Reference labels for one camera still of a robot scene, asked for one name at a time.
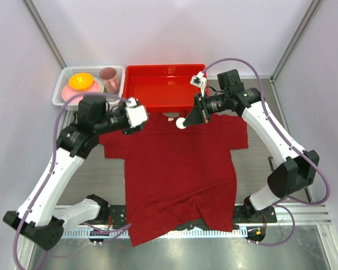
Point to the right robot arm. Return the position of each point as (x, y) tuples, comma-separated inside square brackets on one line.
[(295, 166)]

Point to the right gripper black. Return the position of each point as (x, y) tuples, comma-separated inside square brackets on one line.
[(199, 115)]

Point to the white slotted cable duct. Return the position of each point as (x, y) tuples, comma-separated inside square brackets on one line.
[(197, 233)]

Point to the red plastic bin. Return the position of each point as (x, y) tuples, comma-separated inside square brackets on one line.
[(162, 88)]

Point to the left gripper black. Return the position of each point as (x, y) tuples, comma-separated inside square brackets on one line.
[(131, 130)]

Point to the white plastic basket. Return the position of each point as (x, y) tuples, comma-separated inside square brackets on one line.
[(94, 70)]

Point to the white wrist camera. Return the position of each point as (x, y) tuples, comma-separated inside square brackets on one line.
[(199, 81), (135, 112)]

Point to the aluminium frame rail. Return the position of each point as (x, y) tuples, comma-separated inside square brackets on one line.
[(287, 213)]

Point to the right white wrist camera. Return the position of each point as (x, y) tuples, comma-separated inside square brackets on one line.
[(199, 81)]

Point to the red t-shirt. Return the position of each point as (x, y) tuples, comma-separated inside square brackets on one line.
[(173, 176)]

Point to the black card stand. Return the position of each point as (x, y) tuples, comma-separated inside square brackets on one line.
[(270, 160)]

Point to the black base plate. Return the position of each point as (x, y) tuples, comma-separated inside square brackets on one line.
[(114, 216)]

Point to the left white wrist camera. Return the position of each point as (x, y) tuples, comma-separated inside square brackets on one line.
[(135, 112)]

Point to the orange bowl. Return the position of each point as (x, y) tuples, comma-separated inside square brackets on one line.
[(81, 81)]

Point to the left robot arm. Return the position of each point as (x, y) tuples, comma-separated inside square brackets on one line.
[(37, 219)]

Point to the pink translucent cup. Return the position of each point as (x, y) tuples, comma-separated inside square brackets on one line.
[(110, 80)]

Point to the pink plate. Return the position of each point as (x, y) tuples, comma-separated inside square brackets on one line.
[(69, 92)]

